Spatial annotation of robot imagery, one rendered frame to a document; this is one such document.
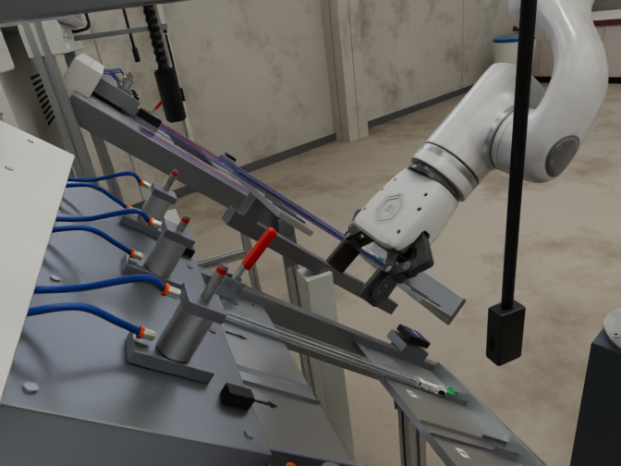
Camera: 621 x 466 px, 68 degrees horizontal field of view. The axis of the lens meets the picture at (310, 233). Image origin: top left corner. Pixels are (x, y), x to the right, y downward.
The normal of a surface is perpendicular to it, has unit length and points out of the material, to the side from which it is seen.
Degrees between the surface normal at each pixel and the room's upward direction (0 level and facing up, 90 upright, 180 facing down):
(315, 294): 90
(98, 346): 42
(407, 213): 37
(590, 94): 85
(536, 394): 0
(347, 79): 90
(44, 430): 90
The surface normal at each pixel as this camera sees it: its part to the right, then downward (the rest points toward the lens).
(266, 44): 0.66, 0.26
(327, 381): 0.41, 0.35
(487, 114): -0.59, -0.41
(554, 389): -0.13, -0.89
